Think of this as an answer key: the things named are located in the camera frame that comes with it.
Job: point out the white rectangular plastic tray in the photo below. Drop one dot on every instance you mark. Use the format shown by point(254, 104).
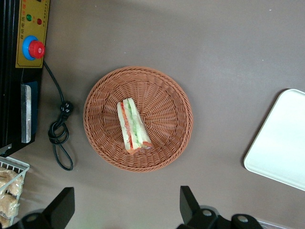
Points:
point(278, 138)

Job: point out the triangle sandwich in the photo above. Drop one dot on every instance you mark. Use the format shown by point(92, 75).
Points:
point(133, 126)

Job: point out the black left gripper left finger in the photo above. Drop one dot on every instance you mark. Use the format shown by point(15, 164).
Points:
point(59, 207)

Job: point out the red emergency stop button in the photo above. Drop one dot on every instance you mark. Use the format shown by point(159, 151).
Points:
point(36, 49)

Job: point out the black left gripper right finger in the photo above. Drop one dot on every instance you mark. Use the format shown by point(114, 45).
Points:
point(190, 210)

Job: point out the round brown wicker basket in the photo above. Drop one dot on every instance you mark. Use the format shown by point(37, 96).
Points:
point(164, 119)

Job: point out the green indicator lamp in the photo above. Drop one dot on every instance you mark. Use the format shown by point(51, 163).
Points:
point(29, 17)

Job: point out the red indicator lamp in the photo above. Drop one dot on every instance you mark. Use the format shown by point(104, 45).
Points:
point(39, 21)

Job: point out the wrapped brown bread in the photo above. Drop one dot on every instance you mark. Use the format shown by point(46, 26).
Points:
point(4, 221)
point(8, 205)
point(10, 182)

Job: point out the clear plastic container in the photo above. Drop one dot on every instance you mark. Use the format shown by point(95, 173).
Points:
point(268, 225)

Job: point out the black machine with yellow panel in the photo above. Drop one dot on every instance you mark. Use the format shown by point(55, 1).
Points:
point(9, 71)

